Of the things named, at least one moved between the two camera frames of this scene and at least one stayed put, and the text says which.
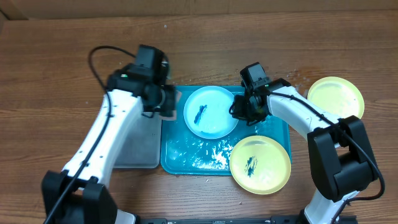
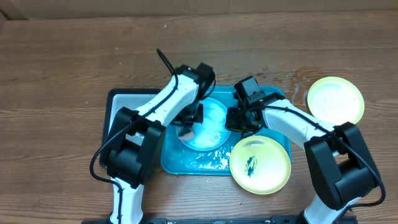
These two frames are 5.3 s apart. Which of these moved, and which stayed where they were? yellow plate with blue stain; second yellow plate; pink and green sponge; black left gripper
Moved: pink and green sponge; black left gripper
Stayed: yellow plate with blue stain; second yellow plate
